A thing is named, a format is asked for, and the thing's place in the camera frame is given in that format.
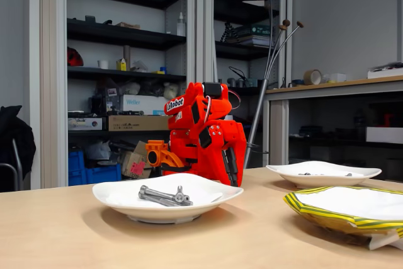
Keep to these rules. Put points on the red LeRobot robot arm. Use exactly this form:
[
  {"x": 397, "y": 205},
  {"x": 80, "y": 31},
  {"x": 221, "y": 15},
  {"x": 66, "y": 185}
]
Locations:
[{"x": 189, "y": 143}]

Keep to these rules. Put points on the grey coat stand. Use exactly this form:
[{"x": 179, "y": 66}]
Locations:
[{"x": 256, "y": 114}]

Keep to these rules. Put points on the orange printed part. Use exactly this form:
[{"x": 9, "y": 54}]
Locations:
[{"x": 170, "y": 158}]

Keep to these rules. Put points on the long brown cardboard box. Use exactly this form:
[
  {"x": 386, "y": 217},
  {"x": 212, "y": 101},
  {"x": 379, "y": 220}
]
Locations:
[{"x": 145, "y": 123}]

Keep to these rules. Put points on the cardboard box pink label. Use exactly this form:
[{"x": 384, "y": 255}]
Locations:
[{"x": 135, "y": 162}]

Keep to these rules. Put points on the dark blue tape roll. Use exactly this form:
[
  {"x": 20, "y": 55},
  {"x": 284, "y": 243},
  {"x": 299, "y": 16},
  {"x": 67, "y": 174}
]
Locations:
[{"x": 297, "y": 82}]

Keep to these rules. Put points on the white square porcelain plate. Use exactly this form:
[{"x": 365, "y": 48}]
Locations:
[
  {"x": 321, "y": 182},
  {"x": 157, "y": 214}
]

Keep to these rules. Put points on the white Weller box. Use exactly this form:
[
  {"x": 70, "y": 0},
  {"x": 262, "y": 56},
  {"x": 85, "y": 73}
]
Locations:
[{"x": 148, "y": 103}]

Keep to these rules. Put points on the yellow green striped plate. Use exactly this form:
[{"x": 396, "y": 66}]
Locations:
[{"x": 318, "y": 214}]

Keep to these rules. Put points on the brown packing tape roll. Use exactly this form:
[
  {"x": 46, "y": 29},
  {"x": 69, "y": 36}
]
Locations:
[{"x": 308, "y": 77}]

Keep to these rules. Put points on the black flexible tripod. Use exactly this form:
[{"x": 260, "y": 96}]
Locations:
[{"x": 227, "y": 31}]

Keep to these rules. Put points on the stack of books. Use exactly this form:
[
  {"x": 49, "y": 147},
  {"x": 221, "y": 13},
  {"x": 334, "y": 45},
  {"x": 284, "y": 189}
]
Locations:
[{"x": 259, "y": 31}]

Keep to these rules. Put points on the blue plastic crate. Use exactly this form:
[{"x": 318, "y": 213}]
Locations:
[
  {"x": 100, "y": 176},
  {"x": 75, "y": 160}
]

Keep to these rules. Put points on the small white box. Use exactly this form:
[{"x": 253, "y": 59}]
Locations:
[{"x": 337, "y": 77}]

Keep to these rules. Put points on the white plastic bottle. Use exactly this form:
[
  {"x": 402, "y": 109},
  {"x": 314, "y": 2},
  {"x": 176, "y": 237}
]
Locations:
[{"x": 181, "y": 26}]

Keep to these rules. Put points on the grey sideboard wooden top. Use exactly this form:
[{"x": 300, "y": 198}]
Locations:
[{"x": 346, "y": 88}]

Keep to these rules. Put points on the small yellow box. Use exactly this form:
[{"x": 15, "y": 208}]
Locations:
[{"x": 121, "y": 65}]

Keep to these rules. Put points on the flat grey printed box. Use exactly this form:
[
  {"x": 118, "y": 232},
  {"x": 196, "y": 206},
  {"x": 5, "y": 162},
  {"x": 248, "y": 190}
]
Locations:
[{"x": 85, "y": 124}]

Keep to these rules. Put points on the white paper cup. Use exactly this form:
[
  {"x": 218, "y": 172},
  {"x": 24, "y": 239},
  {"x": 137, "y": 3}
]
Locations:
[{"x": 103, "y": 64}]

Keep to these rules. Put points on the long white box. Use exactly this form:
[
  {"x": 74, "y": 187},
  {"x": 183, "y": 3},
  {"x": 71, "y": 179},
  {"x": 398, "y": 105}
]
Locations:
[{"x": 385, "y": 135}]

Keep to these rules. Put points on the flat white box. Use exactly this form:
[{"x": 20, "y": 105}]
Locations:
[{"x": 387, "y": 73}]

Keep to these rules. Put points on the red black helmet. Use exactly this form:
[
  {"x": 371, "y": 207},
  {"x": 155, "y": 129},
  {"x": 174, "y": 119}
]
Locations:
[{"x": 74, "y": 58}]

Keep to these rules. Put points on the grey metal chair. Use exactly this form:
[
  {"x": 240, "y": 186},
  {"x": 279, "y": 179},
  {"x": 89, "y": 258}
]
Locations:
[{"x": 17, "y": 162}]

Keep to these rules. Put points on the black jacket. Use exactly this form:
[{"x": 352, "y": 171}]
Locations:
[{"x": 15, "y": 136}]

